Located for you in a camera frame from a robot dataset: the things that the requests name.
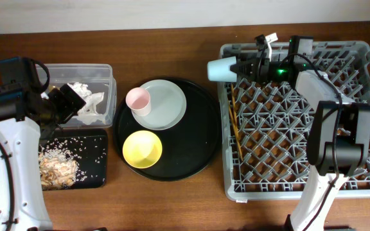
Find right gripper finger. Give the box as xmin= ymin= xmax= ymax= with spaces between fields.
xmin=234 ymin=71 xmax=256 ymax=82
xmin=230 ymin=59 xmax=256 ymax=73

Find wooden chopstick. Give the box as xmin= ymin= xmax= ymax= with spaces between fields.
xmin=231 ymin=83 xmax=240 ymax=141
xmin=228 ymin=105 xmax=243 ymax=161

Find gold snack wrapper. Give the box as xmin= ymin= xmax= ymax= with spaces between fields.
xmin=48 ymin=85 xmax=58 ymax=92

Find white tissue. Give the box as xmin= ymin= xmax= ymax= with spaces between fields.
xmin=67 ymin=82 xmax=105 ymax=125

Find blue plastic cup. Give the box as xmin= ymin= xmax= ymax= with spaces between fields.
xmin=207 ymin=56 xmax=237 ymax=82

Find food scraps pile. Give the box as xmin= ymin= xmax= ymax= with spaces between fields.
xmin=38 ymin=137 xmax=107 ymax=190

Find grey round plate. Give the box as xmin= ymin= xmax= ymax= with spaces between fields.
xmin=132 ymin=80 xmax=187 ymax=130

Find yellow bowl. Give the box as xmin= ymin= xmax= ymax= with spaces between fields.
xmin=122 ymin=130 xmax=163 ymax=169

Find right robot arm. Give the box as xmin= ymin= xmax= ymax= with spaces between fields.
xmin=229 ymin=34 xmax=370 ymax=230

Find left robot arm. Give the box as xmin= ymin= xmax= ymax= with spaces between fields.
xmin=0 ymin=56 xmax=85 ymax=230

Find clear plastic waste bin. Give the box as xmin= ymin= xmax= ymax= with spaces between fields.
xmin=46 ymin=64 xmax=116 ymax=129

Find grey plastic dishwasher rack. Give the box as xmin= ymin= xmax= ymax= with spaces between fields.
xmin=218 ymin=41 xmax=370 ymax=202

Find black rectangular tray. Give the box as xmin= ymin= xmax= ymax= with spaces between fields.
xmin=38 ymin=128 xmax=109 ymax=191

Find pink plastic cup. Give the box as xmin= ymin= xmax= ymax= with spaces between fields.
xmin=125 ymin=87 xmax=151 ymax=116

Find black round serving tray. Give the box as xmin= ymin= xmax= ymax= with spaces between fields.
xmin=129 ymin=77 xmax=222 ymax=182

